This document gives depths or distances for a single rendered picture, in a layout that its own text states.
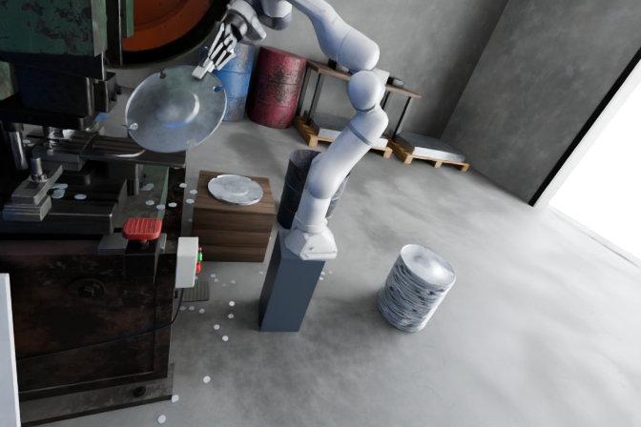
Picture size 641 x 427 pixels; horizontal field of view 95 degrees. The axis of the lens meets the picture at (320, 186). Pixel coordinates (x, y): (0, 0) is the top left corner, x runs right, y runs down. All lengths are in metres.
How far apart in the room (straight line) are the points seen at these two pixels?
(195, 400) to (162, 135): 0.92
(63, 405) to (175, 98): 1.00
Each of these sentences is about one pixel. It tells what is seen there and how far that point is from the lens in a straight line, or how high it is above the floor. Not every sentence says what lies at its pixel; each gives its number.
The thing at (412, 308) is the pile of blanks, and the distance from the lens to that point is 1.68.
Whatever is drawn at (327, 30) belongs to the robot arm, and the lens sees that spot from 0.99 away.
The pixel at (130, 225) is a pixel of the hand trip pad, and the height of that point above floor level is 0.76.
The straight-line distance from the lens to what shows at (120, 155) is 0.97.
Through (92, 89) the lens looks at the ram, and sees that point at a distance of 0.92.
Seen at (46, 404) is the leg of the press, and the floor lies 0.03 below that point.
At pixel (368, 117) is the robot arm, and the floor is 1.03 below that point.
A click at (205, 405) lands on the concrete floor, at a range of 1.34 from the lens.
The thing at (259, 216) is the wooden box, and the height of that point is 0.32.
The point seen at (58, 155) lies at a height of 0.77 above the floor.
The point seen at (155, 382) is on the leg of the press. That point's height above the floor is 0.03.
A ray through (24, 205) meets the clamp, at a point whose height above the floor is 0.73.
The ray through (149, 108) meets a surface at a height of 0.90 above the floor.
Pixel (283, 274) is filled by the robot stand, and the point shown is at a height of 0.36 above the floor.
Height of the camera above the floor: 1.22
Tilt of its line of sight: 27 degrees down
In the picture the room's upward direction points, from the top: 18 degrees clockwise
